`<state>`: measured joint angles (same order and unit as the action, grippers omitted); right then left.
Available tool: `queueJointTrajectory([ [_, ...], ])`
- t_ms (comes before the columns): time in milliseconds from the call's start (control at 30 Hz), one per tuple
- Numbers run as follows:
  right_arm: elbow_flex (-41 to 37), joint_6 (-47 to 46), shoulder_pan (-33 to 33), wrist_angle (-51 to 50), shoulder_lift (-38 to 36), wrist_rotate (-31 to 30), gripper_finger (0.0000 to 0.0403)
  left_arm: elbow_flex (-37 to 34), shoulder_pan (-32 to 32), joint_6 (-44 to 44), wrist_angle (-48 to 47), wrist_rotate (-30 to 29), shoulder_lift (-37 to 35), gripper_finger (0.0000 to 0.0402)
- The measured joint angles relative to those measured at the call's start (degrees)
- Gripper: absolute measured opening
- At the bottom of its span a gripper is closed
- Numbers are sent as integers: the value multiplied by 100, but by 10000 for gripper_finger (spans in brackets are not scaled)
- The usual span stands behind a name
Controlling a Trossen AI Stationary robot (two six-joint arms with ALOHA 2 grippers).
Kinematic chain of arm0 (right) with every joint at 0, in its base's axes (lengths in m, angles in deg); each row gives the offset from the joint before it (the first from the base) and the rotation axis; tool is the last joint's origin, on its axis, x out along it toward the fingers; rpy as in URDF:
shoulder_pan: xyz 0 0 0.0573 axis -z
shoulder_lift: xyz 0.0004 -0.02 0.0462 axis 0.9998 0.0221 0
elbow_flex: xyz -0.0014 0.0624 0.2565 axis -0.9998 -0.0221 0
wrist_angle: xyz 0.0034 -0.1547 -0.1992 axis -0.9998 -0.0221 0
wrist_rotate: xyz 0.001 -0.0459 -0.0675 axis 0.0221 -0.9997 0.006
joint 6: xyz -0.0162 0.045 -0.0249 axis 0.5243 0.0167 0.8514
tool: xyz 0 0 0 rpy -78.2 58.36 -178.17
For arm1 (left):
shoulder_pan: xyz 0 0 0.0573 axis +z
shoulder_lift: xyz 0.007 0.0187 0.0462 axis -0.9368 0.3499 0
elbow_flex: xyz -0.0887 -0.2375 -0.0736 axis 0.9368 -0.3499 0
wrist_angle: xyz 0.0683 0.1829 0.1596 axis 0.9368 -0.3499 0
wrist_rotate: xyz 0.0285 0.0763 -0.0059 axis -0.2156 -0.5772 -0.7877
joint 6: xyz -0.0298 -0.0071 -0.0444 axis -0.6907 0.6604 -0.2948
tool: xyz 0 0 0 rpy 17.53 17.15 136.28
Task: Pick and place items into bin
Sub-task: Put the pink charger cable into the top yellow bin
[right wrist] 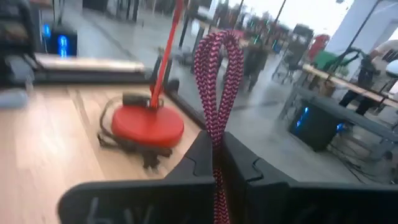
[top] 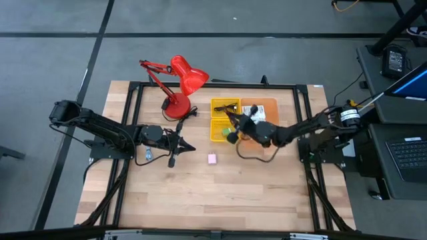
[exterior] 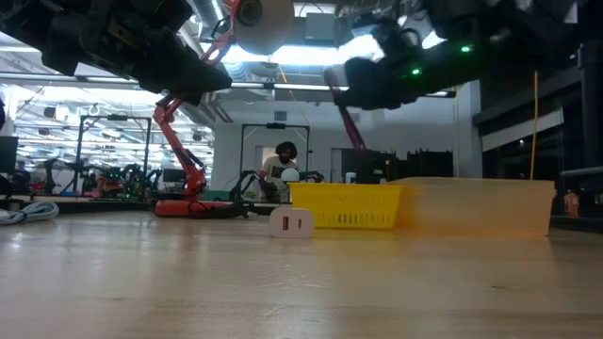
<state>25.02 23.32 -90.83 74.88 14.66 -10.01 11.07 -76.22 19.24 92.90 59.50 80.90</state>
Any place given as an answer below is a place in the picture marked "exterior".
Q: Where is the light grey hose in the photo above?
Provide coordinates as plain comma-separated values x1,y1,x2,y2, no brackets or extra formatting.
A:
0,201,61,226

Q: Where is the row of black cabinets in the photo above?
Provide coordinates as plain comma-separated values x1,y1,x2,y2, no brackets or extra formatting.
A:
338,148,454,185

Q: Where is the red desk lamp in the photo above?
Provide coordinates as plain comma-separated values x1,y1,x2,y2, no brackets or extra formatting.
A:
151,0,296,218

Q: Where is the yellow cable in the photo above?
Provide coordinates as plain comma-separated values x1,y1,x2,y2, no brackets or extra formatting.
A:
529,70,541,181

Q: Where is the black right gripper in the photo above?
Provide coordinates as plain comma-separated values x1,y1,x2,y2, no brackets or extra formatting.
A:
334,18,478,112

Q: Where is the black gantry frame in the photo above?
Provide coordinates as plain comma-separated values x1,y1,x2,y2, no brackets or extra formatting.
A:
238,121,313,199
74,114,154,197

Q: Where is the grey handrail pipe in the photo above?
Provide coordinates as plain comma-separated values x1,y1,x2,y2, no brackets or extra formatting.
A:
560,166,603,179

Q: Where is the small black monitor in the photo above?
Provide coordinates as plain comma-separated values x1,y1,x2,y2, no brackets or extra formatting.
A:
161,168,187,185

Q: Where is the white wall charger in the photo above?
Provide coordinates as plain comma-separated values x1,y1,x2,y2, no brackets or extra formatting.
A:
269,206,316,240

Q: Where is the yellow plastic basket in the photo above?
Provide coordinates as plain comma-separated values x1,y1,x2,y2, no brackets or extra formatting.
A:
288,182,406,231

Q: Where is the person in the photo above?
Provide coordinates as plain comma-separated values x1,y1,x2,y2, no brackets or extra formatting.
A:
257,139,302,203
11,159,32,189

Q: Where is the orange bottle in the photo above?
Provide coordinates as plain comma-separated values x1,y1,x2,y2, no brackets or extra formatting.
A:
563,189,580,218

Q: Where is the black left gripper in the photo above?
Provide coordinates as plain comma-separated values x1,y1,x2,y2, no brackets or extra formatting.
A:
41,0,233,107

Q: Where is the orange translucent plastic bin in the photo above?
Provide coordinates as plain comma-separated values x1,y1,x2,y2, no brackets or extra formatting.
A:
386,176,558,238

